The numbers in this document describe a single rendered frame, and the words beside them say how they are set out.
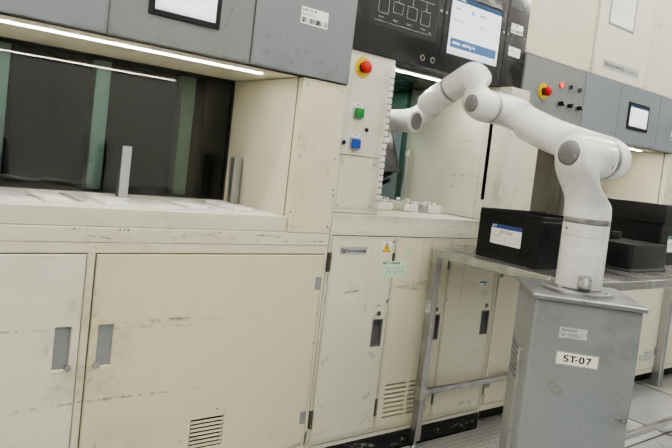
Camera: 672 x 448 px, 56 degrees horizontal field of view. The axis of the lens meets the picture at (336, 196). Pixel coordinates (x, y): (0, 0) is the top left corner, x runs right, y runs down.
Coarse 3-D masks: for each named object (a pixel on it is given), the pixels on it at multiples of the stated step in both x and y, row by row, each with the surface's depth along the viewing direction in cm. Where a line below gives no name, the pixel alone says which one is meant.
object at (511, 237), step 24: (480, 216) 228; (504, 216) 218; (528, 216) 209; (552, 216) 234; (480, 240) 227; (504, 240) 217; (528, 240) 209; (552, 240) 209; (528, 264) 208; (552, 264) 210
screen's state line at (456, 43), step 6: (450, 42) 229; (456, 42) 231; (462, 42) 233; (468, 42) 235; (462, 48) 233; (468, 48) 235; (474, 48) 237; (480, 48) 239; (486, 48) 241; (480, 54) 240; (486, 54) 242; (492, 54) 244
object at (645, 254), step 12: (612, 240) 235; (624, 240) 241; (636, 240) 250; (612, 252) 231; (624, 252) 228; (636, 252) 228; (648, 252) 234; (660, 252) 240; (612, 264) 231; (624, 264) 228; (636, 264) 229; (648, 264) 235; (660, 264) 241
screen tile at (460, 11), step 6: (456, 6) 229; (462, 6) 231; (456, 12) 230; (462, 12) 231; (468, 12) 233; (462, 18) 232; (468, 18) 234; (474, 18) 236; (456, 24) 230; (474, 24) 236; (456, 30) 231; (462, 30) 232; (468, 30) 234; (474, 30) 236; (462, 36) 233; (468, 36) 235
